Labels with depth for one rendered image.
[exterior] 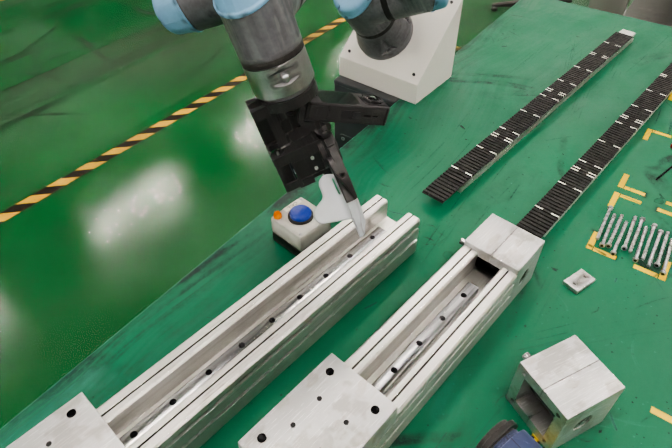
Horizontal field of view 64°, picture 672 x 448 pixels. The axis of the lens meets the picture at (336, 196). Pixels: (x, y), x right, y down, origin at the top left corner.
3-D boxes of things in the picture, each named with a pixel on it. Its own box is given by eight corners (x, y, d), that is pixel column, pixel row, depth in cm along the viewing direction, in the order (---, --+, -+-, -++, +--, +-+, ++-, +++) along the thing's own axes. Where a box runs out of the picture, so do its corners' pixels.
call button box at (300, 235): (302, 218, 108) (300, 194, 104) (338, 242, 103) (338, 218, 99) (272, 239, 104) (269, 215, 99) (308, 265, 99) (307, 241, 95)
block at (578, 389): (546, 357, 85) (563, 321, 78) (602, 421, 77) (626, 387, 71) (494, 383, 81) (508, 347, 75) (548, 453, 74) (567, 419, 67)
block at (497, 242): (471, 243, 103) (480, 206, 97) (531, 277, 97) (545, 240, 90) (445, 270, 98) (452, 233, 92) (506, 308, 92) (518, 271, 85)
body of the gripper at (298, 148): (275, 169, 74) (241, 93, 67) (332, 143, 75) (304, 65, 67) (289, 198, 68) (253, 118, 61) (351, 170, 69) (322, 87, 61)
